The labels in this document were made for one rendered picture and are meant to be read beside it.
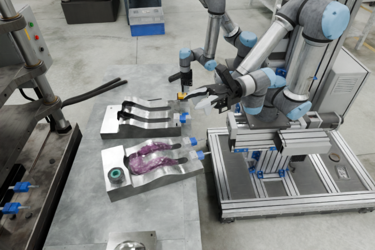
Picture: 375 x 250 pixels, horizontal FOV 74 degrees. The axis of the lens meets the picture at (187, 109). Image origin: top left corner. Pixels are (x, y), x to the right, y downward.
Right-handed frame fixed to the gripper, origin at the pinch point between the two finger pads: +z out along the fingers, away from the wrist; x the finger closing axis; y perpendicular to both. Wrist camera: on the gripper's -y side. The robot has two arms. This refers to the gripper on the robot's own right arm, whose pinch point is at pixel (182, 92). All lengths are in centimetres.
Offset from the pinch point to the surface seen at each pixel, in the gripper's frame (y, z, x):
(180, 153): -3, -1, -56
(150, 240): -17, -2, -102
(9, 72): -88, -44, -35
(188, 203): 0, 5, -83
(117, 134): -42, 1, -39
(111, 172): -37, -10, -73
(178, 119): -3.6, -6.6, -34.2
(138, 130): -28.1, -1.9, -38.5
